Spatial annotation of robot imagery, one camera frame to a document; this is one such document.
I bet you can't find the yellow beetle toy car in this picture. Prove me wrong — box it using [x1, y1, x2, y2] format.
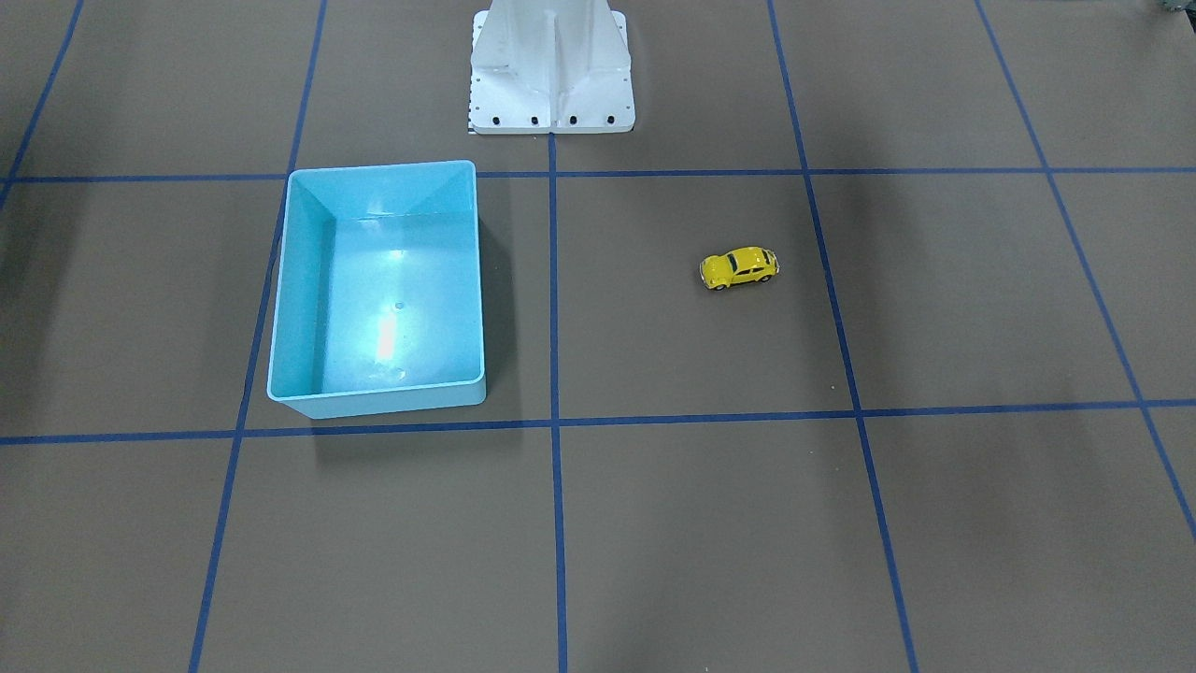
[698, 246, 780, 290]

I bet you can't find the light blue plastic bin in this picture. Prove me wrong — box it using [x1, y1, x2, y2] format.
[266, 159, 487, 420]

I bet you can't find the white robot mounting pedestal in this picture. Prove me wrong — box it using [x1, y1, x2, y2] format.
[466, 1, 636, 136]

